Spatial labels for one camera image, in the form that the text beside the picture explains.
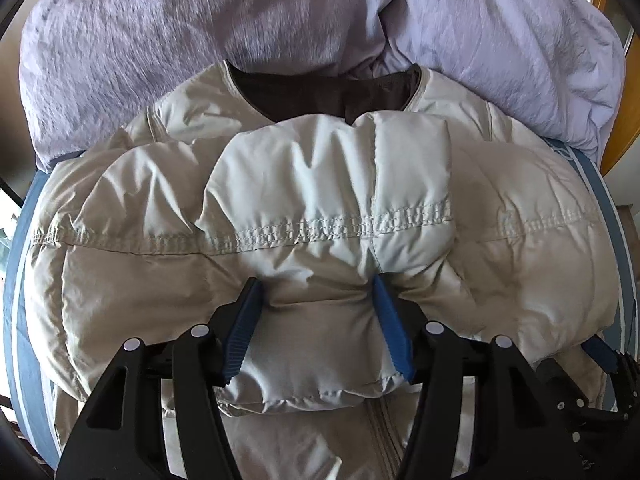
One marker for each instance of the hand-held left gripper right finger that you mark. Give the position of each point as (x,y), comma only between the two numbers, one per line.
(395,330)

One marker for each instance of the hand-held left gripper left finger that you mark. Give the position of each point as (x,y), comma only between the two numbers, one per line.
(240,330)

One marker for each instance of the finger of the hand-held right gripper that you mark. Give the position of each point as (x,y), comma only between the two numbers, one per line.
(565,385)
(600,355)

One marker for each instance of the beige puffer jacket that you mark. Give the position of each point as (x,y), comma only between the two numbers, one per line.
(310,185)

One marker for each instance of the blue striped bed sheet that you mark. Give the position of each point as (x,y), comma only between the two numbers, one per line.
(20,310)

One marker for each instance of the right lavender pillow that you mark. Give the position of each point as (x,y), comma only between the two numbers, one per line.
(500,35)

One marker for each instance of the lavender pillow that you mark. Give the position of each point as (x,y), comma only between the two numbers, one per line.
(125,35)
(500,35)

